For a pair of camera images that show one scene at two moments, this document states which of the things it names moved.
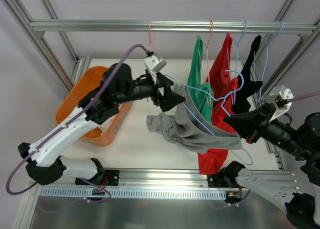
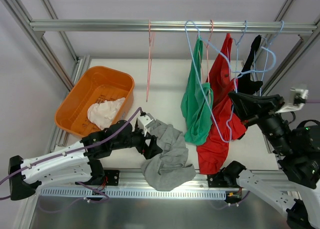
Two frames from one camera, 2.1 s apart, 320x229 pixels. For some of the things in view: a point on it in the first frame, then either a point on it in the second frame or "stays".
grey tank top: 183,126 → 163,171
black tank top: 241,98 stays
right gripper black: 256,128 → 256,116
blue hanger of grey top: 222,99 → 216,74
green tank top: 200,94 stays
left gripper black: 158,92 → 152,146
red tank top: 223,83 stays
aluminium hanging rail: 221,26 stays
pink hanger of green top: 208,94 stays
